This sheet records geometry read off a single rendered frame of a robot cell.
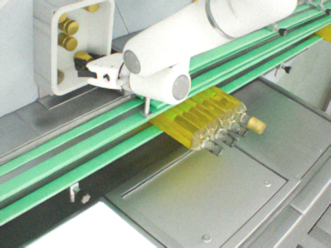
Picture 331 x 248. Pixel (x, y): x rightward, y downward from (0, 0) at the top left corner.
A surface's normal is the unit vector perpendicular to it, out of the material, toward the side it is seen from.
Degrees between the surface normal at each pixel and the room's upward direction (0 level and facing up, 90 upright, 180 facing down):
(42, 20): 90
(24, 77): 0
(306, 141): 90
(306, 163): 90
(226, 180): 90
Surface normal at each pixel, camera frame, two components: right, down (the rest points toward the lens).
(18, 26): 0.73, 0.49
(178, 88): 0.74, 0.26
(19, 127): 0.13, -0.79
